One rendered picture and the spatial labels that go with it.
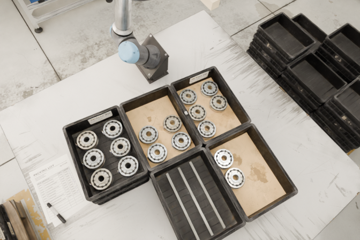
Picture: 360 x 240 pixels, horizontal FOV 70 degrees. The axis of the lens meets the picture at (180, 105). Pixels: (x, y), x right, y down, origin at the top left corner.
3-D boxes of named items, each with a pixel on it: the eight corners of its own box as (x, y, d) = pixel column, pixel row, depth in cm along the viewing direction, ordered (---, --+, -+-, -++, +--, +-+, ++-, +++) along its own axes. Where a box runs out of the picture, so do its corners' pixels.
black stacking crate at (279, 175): (201, 152, 140) (204, 145, 130) (246, 130, 148) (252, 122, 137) (240, 224, 126) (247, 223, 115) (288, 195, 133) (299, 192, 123)
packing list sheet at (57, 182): (25, 175, 140) (24, 174, 139) (65, 151, 147) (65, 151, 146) (51, 230, 129) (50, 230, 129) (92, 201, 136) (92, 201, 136)
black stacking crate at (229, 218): (150, 177, 133) (149, 172, 122) (200, 152, 140) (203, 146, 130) (186, 256, 118) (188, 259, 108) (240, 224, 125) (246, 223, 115)
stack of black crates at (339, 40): (299, 67, 253) (325, 36, 212) (319, 54, 262) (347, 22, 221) (331, 97, 239) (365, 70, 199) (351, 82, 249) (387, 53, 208)
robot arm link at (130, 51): (139, 69, 155) (122, 67, 144) (128, 52, 159) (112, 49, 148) (151, 55, 150) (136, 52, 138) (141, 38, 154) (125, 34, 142)
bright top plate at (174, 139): (167, 137, 138) (167, 137, 137) (184, 128, 141) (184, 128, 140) (177, 153, 134) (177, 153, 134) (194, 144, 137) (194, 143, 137)
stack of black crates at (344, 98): (302, 120, 227) (332, 96, 187) (324, 103, 236) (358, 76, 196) (338, 157, 214) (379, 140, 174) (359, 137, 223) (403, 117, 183)
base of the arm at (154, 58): (137, 58, 168) (127, 55, 160) (151, 40, 162) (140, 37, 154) (150, 74, 163) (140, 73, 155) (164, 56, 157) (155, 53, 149)
